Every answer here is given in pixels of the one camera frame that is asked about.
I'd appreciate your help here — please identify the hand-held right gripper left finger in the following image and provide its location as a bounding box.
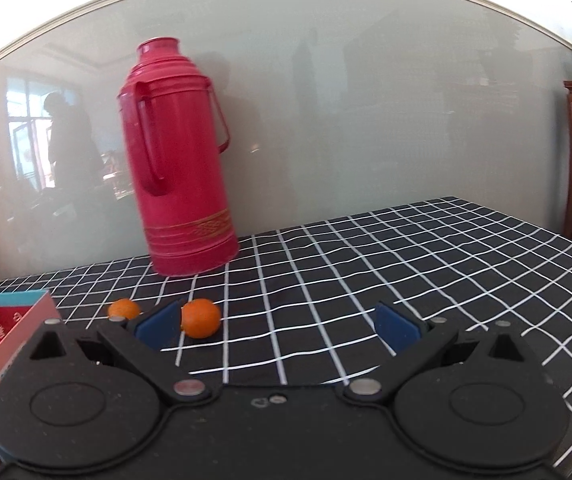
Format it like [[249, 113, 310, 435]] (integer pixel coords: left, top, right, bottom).
[[16, 301, 224, 408]]

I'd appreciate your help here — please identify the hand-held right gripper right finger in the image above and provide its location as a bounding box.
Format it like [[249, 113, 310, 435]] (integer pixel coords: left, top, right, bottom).
[[341, 302, 543, 407]]

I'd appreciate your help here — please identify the small round orange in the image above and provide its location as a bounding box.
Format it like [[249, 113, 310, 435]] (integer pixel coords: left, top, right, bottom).
[[181, 299, 222, 339], [107, 298, 142, 321]]

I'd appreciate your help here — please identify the black white checked tablecloth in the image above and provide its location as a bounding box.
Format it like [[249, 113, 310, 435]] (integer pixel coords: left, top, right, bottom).
[[0, 196, 572, 480]]

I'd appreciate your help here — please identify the red thermos flask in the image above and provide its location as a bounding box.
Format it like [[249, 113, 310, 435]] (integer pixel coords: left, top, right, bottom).
[[118, 36, 241, 277]]

